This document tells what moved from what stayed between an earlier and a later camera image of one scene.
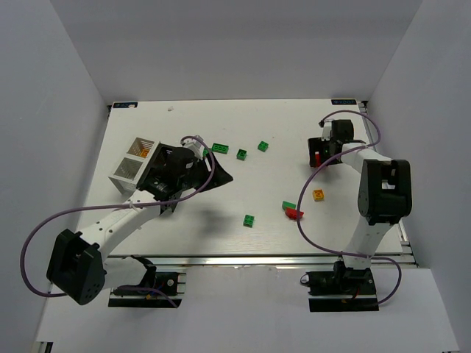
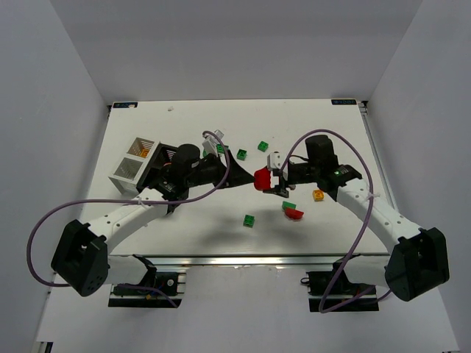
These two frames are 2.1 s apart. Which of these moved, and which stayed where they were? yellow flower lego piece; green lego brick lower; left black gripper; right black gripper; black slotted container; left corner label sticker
Moved: left black gripper; right black gripper
Stayed: left corner label sticker; black slotted container; green lego brick lower; yellow flower lego piece
